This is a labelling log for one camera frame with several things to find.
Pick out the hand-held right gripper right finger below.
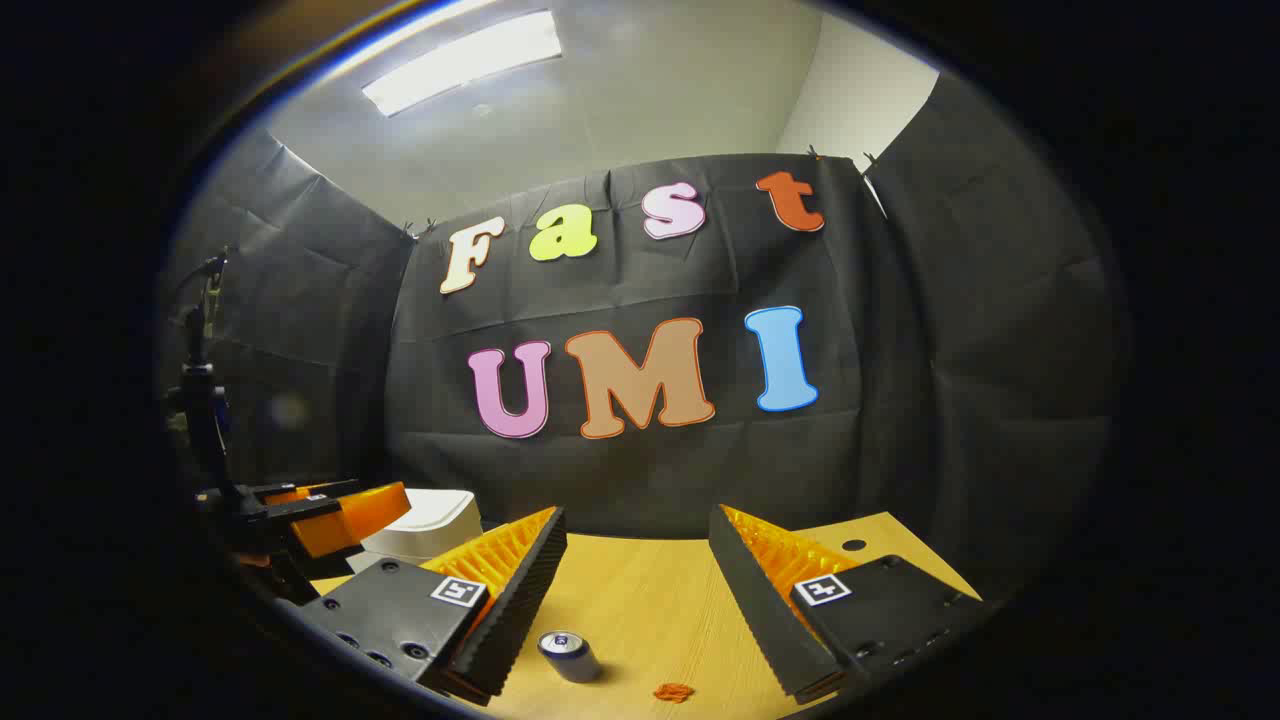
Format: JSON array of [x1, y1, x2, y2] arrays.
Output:
[[708, 503, 986, 706]]

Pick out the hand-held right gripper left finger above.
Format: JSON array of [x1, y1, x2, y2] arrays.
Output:
[[297, 505, 568, 708]]

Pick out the blue silver pop can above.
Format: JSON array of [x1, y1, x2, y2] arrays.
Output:
[[537, 630, 603, 685]]

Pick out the white desktop garbage bin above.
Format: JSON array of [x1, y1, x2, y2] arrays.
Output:
[[345, 488, 484, 574]]

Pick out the wooden desktop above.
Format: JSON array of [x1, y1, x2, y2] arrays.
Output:
[[310, 512, 986, 720]]

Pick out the black backdrop cloth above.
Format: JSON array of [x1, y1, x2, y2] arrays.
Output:
[[160, 75, 1131, 601]]

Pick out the ceiling light panel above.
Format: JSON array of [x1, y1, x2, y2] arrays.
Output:
[[362, 10, 563, 118]]

